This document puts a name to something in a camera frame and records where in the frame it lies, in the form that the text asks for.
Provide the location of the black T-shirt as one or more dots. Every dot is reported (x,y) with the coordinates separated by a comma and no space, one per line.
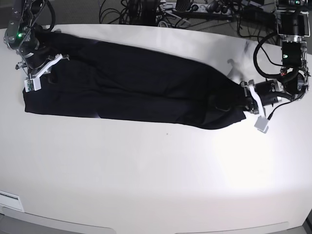
(114,81)

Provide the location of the white label plate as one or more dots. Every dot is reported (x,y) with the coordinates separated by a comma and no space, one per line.
(11,201)

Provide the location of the white power strip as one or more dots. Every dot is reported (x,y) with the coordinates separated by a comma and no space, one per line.
(202,7)

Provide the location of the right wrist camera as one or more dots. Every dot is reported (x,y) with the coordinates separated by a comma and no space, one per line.
(33,84)

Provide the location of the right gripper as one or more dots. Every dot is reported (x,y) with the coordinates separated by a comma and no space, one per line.
(34,57)

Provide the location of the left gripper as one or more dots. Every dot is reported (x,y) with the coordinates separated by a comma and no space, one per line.
(268,91)

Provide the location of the black equipment box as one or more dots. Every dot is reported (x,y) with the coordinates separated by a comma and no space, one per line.
(256,15)

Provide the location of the black pedestal column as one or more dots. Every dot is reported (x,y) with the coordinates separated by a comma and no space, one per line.
(143,12)

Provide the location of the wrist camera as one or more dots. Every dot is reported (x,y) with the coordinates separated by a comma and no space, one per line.
(262,124)
(33,84)

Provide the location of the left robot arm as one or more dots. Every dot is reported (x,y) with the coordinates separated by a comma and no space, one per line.
(289,24)

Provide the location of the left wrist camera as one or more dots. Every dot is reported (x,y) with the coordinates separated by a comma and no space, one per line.
(262,124)

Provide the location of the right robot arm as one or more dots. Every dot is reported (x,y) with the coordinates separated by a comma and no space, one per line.
(20,35)

